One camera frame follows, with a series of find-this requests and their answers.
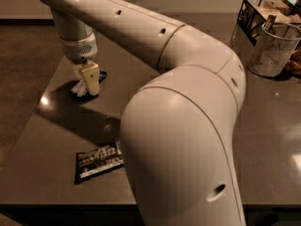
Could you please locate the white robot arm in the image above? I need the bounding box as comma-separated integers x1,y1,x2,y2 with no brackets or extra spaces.
40,0,246,226

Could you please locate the blue white rxbar blueberry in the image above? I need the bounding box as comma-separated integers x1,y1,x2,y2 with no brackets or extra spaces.
69,71,107,101

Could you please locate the silver mesh cup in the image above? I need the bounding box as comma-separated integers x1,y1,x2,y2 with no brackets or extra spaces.
247,23,301,77

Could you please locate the black rxbar chocolate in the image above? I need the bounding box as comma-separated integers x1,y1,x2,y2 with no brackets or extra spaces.
74,141,124,185

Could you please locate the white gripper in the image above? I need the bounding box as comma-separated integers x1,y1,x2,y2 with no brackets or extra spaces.
60,33,100,96

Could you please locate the black wire basket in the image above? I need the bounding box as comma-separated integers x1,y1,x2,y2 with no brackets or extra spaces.
237,0,301,45

